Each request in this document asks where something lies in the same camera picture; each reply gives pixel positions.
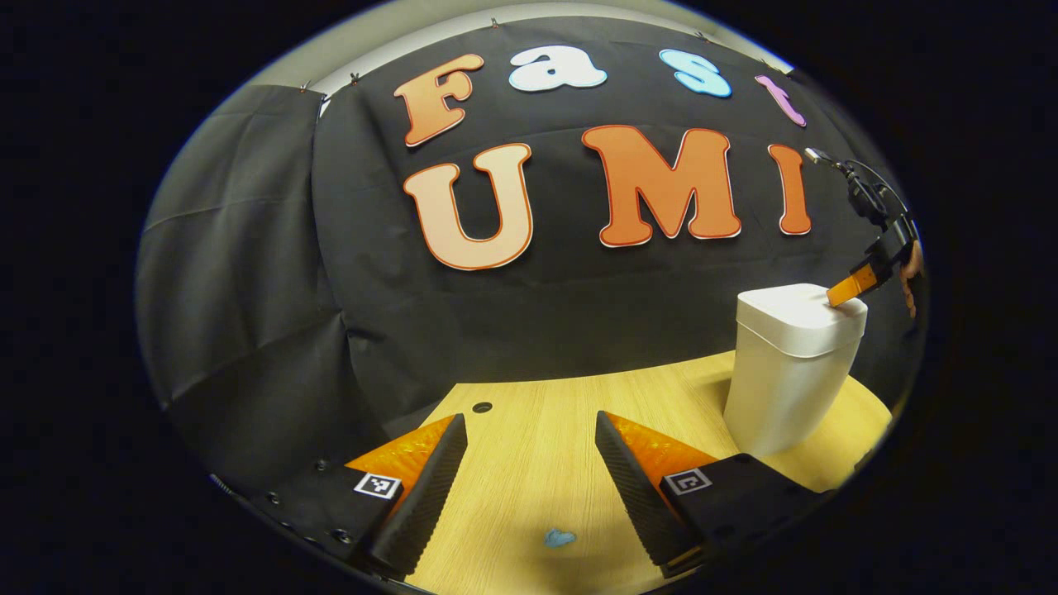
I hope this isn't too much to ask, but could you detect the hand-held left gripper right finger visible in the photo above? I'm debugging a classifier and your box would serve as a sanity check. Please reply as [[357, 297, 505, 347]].
[[594, 411, 826, 579]]

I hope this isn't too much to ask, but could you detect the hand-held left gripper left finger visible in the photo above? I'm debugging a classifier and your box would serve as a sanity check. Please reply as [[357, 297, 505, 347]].
[[244, 413, 469, 581]]

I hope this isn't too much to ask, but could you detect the white desktop garbage bin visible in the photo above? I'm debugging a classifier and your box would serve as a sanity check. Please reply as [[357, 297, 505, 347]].
[[723, 283, 869, 459]]

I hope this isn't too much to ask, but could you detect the wooden desktop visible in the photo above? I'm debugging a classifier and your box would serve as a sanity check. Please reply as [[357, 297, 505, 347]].
[[405, 351, 896, 595]]

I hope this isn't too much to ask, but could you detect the black backdrop cloth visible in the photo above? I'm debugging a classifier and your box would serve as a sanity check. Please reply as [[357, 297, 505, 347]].
[[135, 17, 927, 497]]

